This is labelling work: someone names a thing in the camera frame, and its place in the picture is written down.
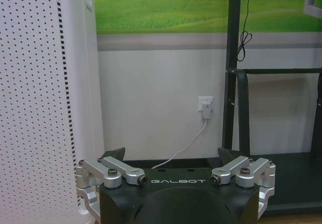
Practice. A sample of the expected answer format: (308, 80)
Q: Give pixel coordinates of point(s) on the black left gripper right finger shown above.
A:
(235, 169)

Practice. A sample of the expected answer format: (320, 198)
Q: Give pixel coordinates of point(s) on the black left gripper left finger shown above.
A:
(114, 169)

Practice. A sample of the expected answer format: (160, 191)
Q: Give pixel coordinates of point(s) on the white power plug adapter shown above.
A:
(206, 110)

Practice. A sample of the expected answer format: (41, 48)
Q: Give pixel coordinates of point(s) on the white perforated air purifier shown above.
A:
(37, 95)

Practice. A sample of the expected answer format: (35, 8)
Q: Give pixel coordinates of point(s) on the dark metal stand frame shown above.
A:
(276, 138)

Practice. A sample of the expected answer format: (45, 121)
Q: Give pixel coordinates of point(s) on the white wall socket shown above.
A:
(205, 103)

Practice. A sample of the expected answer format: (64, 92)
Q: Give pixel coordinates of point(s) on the green meadow wall poster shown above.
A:
(161, 6)

